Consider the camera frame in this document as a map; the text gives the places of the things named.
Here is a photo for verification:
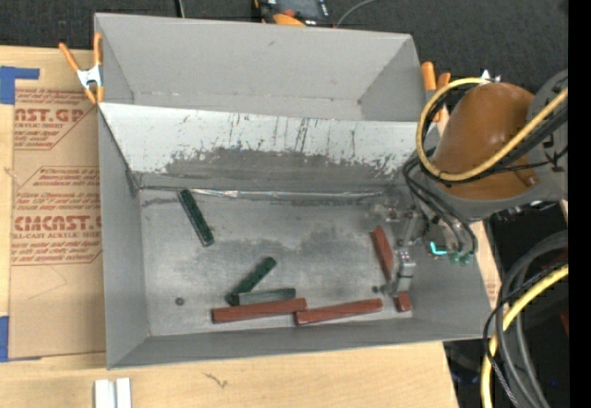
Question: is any grey metal bin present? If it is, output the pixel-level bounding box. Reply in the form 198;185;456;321
92;12;493;371

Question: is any red-brown flat block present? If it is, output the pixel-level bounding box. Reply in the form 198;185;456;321
392;291;414;314
293;297;385;328
211;297;308;325
369;224;395;283

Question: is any brown cardboard board, red print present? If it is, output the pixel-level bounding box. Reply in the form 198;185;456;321
0;44;108;362

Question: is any dark green flat block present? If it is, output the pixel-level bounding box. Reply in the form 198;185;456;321
224;256;279;306
237;287;297;306
177;188;216;248

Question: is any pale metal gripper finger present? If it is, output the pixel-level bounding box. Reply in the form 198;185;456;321
391;247;417;296

